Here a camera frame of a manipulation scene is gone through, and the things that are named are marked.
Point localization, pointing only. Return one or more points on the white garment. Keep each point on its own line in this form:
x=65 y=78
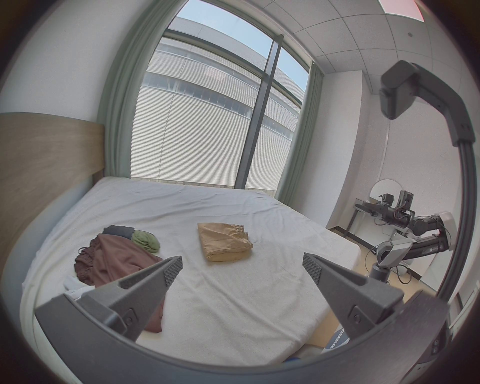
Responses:
x=75 y=287

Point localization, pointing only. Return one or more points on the green garment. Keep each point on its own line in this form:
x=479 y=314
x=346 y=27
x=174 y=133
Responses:
x=146 y=242

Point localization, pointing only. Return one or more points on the tan shorts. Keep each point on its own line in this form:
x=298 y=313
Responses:
x=225 y=240

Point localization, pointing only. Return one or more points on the bed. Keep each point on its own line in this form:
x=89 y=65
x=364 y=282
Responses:
x=225 y=292

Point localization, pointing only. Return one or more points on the grey dressing table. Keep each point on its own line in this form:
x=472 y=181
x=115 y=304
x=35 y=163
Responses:
x=364 y=207

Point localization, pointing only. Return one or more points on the window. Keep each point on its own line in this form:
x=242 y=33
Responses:
x=210 y=131

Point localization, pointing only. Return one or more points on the black garment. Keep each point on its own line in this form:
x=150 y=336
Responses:
x=118 y=231

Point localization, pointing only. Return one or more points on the ceiling light panel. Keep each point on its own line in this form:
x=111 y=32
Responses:
x=401 y=7

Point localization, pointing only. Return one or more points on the brown shorts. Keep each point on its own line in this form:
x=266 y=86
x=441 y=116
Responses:
x=112 y=258

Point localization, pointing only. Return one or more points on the grey-green curtain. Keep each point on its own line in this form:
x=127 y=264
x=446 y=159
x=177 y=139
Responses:
x=123 y=93
x=300 y=142

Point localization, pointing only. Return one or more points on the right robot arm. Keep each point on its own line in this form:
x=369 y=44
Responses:
x=423 y=245

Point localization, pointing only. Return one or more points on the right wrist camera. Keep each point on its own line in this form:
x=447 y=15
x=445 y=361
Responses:
x=387 y=198

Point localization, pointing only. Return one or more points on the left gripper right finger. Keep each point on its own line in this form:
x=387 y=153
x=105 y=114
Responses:
x=354 y=296

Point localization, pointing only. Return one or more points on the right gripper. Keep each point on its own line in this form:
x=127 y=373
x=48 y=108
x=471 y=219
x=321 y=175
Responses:
x=384 y=213

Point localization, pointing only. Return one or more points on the round mirror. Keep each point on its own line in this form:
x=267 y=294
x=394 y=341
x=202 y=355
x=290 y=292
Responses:
x=386 y=185

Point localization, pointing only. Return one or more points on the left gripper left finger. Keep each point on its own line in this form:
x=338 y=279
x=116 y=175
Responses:
x=142 y=287

